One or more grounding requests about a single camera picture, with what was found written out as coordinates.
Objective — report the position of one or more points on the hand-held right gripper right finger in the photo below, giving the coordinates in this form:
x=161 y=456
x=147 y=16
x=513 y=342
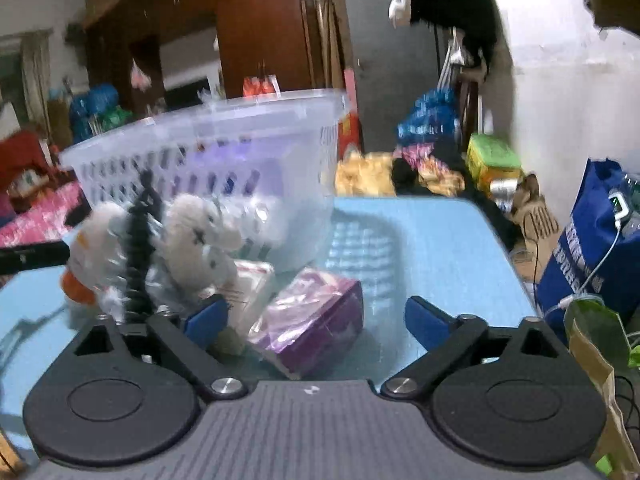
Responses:
x=425 y=321

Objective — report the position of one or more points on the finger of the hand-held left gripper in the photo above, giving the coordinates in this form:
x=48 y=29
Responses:
x=35 y=257

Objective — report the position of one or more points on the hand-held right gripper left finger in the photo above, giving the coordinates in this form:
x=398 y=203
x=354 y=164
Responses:
x=207 y=317

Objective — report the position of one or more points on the bagged white plush toy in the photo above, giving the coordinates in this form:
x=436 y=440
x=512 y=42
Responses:
x=195 y=240

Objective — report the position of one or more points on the purple box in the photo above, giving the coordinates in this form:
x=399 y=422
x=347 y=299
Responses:
x=310 y=325

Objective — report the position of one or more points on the white plastic basket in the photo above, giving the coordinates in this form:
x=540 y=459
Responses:
x=225 y=160

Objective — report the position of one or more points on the pink blanket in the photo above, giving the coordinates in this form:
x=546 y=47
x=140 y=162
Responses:
x=40 y=217

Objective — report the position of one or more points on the pink white packet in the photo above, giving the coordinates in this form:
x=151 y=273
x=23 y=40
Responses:
x=252 y=285

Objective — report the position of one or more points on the black spiky clip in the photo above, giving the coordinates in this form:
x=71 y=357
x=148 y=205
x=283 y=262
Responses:
x=140 y=240

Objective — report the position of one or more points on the silver metal can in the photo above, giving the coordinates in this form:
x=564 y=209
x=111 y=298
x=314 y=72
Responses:
x=505 y=190

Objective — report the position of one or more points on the yellow cloth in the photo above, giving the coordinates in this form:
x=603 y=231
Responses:
x=362 y=175

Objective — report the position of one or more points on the blue plastic bags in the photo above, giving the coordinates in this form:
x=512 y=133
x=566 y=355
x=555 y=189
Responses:
x=95 y=110

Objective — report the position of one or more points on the green plant leaves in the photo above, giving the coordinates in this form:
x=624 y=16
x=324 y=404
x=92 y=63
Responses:
x=595 y=325

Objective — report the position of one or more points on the blue shopping bag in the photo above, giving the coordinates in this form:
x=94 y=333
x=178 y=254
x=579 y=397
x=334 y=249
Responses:
x=582 y=250

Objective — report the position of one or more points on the green yellow box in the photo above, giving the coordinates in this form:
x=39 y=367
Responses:
x=492 y=160

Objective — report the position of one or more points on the red box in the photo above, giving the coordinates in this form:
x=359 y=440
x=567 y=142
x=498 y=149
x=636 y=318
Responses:
x=350 y=135

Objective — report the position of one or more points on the brown paper bag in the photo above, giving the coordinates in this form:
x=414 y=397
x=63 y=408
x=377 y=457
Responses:
x=607 y=410

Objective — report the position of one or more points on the blue printed plastic bag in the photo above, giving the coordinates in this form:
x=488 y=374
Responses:
x=430 y=117

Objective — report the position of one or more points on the grey door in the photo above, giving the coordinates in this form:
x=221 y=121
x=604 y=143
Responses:
x=390 y=60

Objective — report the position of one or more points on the brown wooden wardrobe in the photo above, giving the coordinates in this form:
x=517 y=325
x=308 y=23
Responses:
x=250 y=25

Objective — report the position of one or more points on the black hanging garment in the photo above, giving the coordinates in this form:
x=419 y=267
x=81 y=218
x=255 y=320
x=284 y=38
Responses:
x=457 y=5

